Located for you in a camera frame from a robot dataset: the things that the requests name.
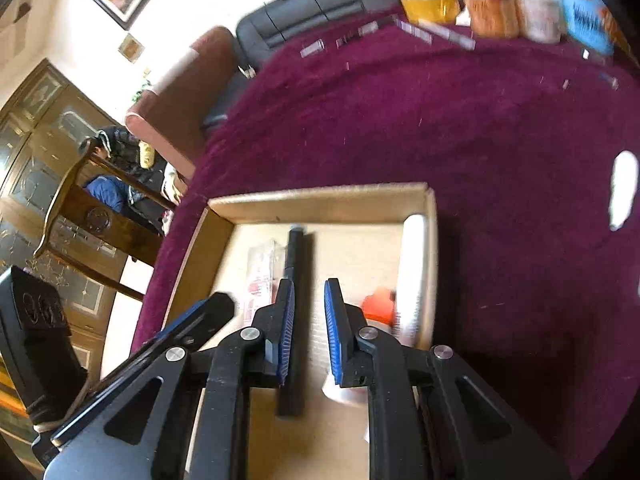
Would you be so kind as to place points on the brown armchair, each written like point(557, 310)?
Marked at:
point(170, 120)

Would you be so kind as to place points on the orange jar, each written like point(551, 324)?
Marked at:
point(492, 10)

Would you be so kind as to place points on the white tube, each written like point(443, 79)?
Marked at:
point(414, 260)

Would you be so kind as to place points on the white plastic container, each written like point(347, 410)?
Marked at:
point(540, 10)

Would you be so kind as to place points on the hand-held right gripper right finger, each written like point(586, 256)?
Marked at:
point(332, 330)

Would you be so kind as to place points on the shallow cardboard box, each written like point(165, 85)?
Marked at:
point(350, 240)

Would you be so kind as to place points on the white orange-capped glue bottle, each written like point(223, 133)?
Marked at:
point(380, 305)

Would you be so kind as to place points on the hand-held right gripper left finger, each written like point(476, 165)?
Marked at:
point(286, 330)

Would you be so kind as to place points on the blue printed container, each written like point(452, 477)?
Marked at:
point(585, 15)

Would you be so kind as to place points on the clear red-printed plastic packet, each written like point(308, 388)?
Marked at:
point(260, 270)

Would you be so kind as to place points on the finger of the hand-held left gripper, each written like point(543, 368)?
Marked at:
point(200, 317)

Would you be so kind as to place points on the black leather sofa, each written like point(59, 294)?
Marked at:
point(310, 15)

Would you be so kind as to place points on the maroon table cloth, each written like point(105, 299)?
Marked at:
point(400, 125)

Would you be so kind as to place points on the small framed picture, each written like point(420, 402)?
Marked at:
point(131, 48)

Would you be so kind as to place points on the yellow plastic container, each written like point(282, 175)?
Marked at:
point(430, 5)

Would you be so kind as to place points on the black marker pen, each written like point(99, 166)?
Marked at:
point(299, 260)

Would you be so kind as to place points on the green house plant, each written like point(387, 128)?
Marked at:
point(142, 91)

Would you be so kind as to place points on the wooden glass-door cabinet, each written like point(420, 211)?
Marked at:
point(40, 125)

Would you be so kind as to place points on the white oval object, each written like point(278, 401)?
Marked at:
point(624, 185)

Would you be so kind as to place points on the wooden chair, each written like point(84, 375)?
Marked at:
point(100, 220)

